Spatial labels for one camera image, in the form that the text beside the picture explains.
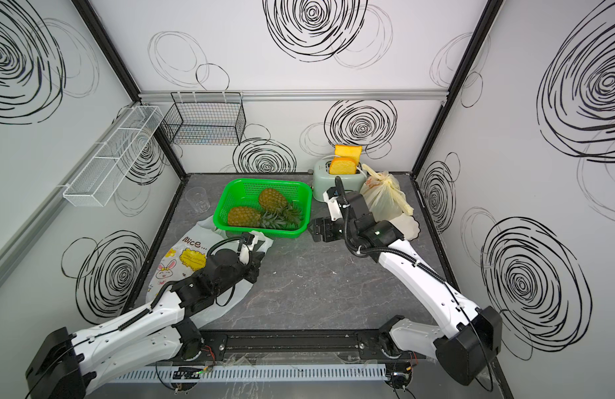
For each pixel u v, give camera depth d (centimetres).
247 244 66
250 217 94
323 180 101
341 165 96
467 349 37
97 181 72
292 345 76
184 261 87
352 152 103
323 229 64
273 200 99
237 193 102
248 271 69
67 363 40
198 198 106
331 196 66
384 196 85
